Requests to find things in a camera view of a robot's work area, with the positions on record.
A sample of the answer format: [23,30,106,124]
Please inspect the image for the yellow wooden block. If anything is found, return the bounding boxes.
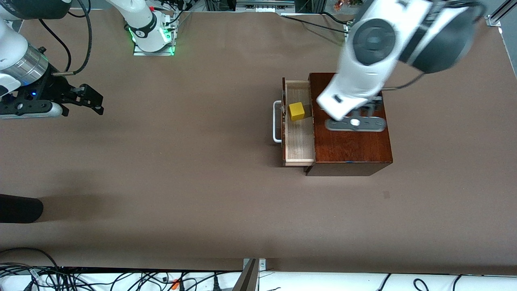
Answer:
[288,102,306,121]

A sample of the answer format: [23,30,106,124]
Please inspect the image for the wooden drawer with white handle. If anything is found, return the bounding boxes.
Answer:
[273,78,316,167]

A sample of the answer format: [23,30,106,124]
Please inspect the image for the dark brown wooden cabinet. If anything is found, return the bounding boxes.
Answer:
[306,73,393,177]

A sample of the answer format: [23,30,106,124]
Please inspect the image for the black rounded object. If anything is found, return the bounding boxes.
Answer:
[0,194,44,224]

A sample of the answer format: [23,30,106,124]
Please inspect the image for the aluminium corner extrusion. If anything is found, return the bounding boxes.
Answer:
[486,0,517,28]

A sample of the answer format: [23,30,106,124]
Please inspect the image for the white bench strip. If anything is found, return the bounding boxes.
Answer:
[0,270,517,291]

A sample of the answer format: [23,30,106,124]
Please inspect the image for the long black arm cable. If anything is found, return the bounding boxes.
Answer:
[382,72,425,90]

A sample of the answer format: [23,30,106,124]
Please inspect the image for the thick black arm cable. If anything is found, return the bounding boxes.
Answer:
[53,0,94,76]

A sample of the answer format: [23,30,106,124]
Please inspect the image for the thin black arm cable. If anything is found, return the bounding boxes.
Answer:
[39,17,72,71]

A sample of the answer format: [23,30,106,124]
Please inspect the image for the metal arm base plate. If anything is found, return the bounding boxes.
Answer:
[133,38,175,56]

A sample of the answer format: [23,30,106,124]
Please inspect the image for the curved black table cable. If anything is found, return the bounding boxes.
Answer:
[321,11,355,25]

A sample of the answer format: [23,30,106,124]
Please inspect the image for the straight black table cable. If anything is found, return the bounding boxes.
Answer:
[282,15,349,34]

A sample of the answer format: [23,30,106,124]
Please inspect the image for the grey metal bracket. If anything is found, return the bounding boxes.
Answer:
[235,0,296,13]

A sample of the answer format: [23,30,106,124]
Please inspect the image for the tangled black cables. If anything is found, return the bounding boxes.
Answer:
[0,247,243,291]

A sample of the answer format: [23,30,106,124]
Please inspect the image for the aluminium profile post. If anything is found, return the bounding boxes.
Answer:
[233,258,267,291]

